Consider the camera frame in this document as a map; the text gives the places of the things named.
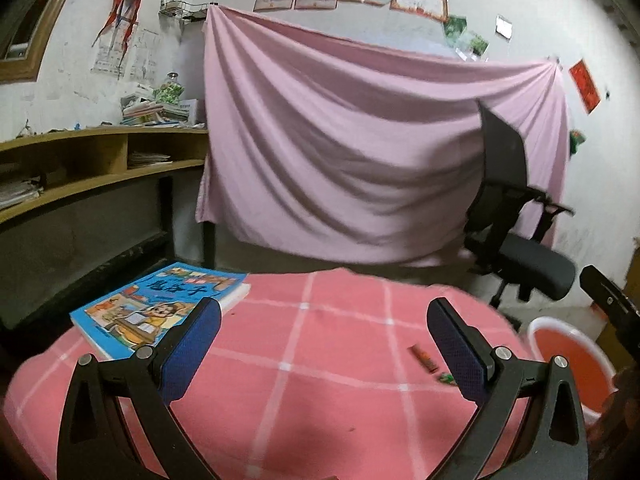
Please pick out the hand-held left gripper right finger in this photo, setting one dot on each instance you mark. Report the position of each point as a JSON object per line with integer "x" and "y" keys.
{"x": 457, "y": 355}

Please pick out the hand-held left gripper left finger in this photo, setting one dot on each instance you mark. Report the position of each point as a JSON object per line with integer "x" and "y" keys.
{"x": 192, "y": 355}

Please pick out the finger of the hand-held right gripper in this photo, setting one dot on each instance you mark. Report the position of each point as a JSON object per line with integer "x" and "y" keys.
{"x": 612, "y": 305}

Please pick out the small yellow-green wrapper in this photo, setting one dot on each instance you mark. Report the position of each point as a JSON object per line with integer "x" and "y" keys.
{"x": 446, "y": 378}

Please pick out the white basin with red liner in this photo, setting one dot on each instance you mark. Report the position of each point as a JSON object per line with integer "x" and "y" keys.
{"x": 570, "y": 365}

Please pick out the person's right hand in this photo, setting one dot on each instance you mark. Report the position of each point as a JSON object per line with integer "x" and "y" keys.
{"x": 622, "y": 410}

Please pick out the blue children's picture book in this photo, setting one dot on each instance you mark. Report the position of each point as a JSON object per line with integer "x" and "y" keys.
{"x": 150, "y": 305}

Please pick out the black office chair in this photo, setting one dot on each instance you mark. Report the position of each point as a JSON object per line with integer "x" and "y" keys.
{"x": 535, "y": 265}

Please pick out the pink plaid table cloth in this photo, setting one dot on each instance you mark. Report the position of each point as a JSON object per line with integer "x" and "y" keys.
{"x": 325, "y": 410}

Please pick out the green hanging ornament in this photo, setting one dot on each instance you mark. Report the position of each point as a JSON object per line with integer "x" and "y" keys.
{"x": 576, "y": 142}

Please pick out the wooden shelf desk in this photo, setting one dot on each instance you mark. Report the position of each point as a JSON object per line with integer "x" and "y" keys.
{"x": 75, "y": 200}

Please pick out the papers in shelf cubby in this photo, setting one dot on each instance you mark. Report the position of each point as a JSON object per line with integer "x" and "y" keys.
{"x": 150, "y": 159}

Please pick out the pink hanging bed sheet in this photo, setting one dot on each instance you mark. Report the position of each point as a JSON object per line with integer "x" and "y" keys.
{"x": 350, "y": 150}

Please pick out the pile of papers on shelf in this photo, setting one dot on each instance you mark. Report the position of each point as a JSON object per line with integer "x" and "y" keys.
{"x": 17, "y": 192}

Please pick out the stack of books and papers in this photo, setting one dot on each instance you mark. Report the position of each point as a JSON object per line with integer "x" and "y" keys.
{"x": 160, "y": 112}

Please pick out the glass jar with candies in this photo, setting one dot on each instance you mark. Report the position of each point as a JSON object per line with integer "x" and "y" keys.
{"x": 170, "y": 90}

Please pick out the wooden framed mirror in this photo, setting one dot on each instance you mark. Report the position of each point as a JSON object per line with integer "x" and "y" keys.
{"x": 30, "y": 25}

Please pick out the red paper wall sign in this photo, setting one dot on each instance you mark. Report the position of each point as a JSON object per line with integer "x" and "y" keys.
{"x": 585, "y": 85}

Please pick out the green wall photo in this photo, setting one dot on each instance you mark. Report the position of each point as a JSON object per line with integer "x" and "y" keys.
{"x": 455, "y": 29}
{"x": 474, "y": 45}

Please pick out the small white wall card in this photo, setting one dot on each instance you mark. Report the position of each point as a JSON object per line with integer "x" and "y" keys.
{"x": 504, "y": 26}

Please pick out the paper wall calendar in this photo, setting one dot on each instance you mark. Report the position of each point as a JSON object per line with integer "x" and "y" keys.
{"x": 125, "y": 57}

